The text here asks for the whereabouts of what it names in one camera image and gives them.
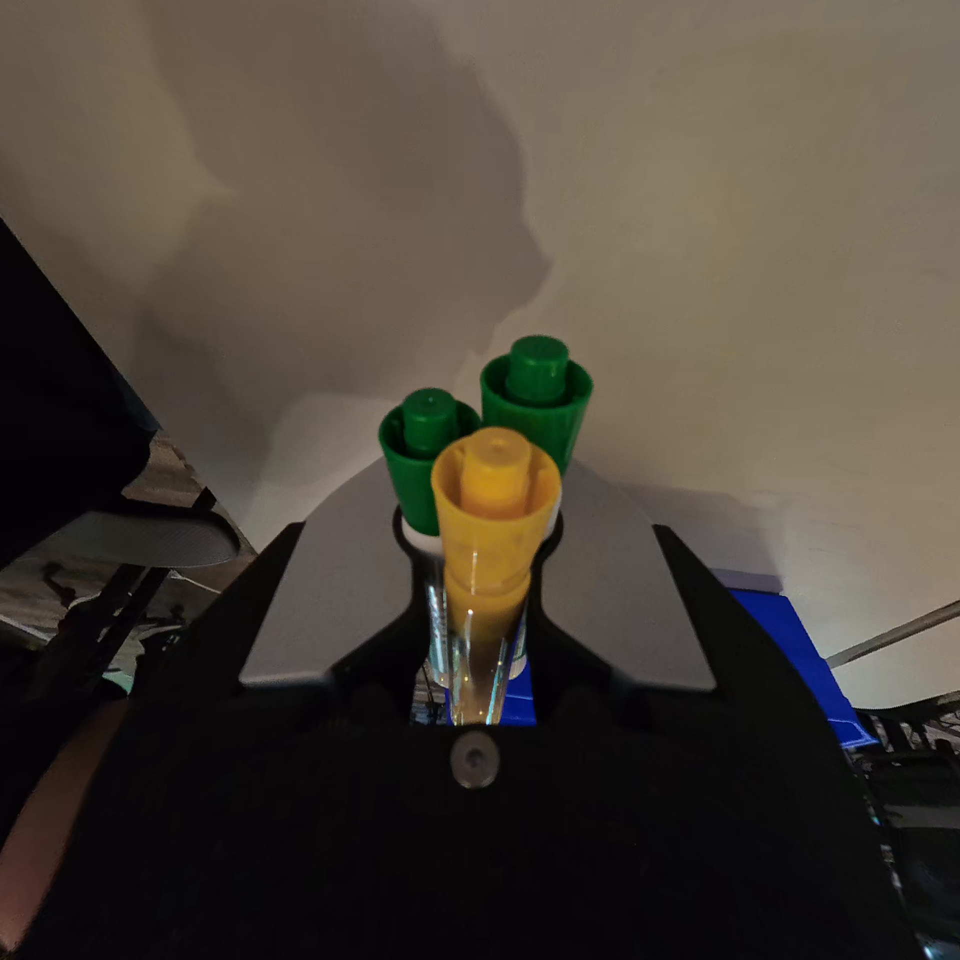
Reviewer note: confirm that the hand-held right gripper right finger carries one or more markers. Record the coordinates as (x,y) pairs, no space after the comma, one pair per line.
(621,601)

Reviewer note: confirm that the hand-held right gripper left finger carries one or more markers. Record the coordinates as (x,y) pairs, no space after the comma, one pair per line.
(330,593)

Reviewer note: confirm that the green marker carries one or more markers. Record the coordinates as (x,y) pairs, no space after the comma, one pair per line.
(536,405)
(409,466)

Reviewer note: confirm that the yellow marker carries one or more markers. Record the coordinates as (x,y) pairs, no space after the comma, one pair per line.
(491,518)

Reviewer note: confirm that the person's right forearm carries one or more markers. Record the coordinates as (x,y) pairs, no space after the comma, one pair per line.
(37,841)

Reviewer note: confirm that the white desk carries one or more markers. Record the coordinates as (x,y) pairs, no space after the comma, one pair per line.
(674,226)

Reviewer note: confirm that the blue plastic box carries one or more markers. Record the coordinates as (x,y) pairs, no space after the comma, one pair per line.
(787,660)

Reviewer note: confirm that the black chair base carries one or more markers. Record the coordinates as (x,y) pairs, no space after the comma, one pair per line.
(112,607)

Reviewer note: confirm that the grey metal rod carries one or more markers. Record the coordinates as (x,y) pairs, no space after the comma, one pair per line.
(899,630)

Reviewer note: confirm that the black panel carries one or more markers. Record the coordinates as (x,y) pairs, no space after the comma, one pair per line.
(59,413)

